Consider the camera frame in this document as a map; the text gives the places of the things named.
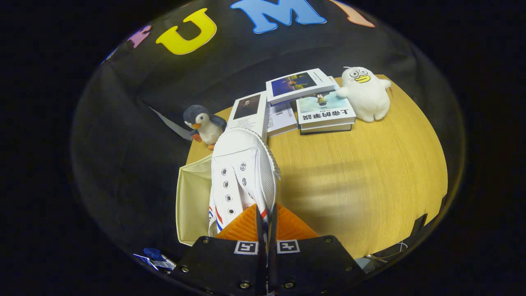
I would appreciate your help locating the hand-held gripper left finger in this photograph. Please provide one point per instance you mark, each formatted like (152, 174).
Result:
(222, 263)

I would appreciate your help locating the white canvas shoe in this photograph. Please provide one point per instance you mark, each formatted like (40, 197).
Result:
(242, 164)

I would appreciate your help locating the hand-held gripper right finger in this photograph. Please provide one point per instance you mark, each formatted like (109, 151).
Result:
(316, 263)

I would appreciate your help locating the grey white penguin plush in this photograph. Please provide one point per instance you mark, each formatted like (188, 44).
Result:
(209, 127)

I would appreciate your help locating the white duck plush toy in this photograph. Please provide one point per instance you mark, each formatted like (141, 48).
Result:
(367, 96)

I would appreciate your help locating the blue white shiny strip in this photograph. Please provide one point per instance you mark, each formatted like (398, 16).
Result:
(162, 265)

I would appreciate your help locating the book with blue picture cover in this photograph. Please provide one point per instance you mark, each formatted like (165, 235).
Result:
(298, 84)

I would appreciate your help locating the black backdrop cloth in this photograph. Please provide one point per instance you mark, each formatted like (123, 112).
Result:
(123, 123)

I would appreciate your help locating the book with teal cover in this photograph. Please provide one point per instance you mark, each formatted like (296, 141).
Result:
(324, 109)

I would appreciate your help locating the white book with portrait cover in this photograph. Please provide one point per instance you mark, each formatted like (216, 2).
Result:
(248, 113)

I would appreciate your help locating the beige fabric storage box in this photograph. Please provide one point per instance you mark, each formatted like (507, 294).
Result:
(193, 197)

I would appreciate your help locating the small blue object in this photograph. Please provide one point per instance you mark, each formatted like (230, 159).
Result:
(153, 253)

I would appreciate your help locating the dark-edged book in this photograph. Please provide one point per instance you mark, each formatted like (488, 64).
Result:
(326, 128)

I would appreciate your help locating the plain white book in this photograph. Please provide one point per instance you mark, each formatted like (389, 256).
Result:
(281, 119)

